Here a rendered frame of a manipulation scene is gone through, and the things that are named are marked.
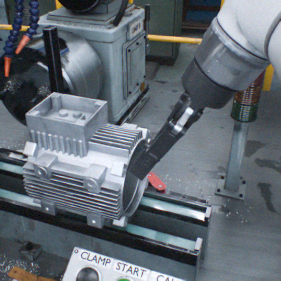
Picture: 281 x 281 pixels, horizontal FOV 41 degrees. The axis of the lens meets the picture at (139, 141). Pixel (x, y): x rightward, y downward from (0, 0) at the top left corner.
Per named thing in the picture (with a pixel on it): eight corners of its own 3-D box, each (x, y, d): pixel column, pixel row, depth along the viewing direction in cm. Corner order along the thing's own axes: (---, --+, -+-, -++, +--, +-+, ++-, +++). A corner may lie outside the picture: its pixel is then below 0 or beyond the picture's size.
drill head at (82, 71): (-16, 140, 104) (-40, 52, 90) (60, 83, 136) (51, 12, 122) (63, 158, 96) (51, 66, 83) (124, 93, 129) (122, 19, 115)
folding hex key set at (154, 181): (168, 192, 103) (168, 187, 102) (158, 196, 101) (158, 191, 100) (151, 175, 109) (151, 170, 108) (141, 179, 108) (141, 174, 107)
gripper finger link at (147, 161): (164, 147, 59) (158, 157, 57) (149, 166, 62) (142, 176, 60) (156, 141, 59) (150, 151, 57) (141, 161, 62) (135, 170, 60)
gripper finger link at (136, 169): (163, 153, 61) (162, 156, 60) (143, 178, 65) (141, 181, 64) (149, 142, 61) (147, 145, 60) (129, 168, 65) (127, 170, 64)
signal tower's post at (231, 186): (214, 194, 102) (235, 43, 79) (219, 176, 108) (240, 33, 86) (243, 201, 100) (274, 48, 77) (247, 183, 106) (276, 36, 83)
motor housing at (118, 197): (29, 220, 77) (13, 142, 67) (74, 168, 92) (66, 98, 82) (119, 246, 71) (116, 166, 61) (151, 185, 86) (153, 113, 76)
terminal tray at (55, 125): (29, 147, 72) (23, 114, 68) (58, 122, 80) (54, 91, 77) (85, 160, 69) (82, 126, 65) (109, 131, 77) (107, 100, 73)
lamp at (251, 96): (231, 102, 88) (234, 85, 85) (235, 92, 92) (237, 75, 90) (258, 106, 86) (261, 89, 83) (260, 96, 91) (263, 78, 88)
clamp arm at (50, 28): (54, 132, 92) (39, 27, 78) (60, 126, 94) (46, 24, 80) (66, 135, 91) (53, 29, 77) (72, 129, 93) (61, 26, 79)
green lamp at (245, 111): (229, 119, 90) (231, 102, 88) (232, 108, 95) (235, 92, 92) (254, 123, 88) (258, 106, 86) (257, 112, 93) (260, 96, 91)
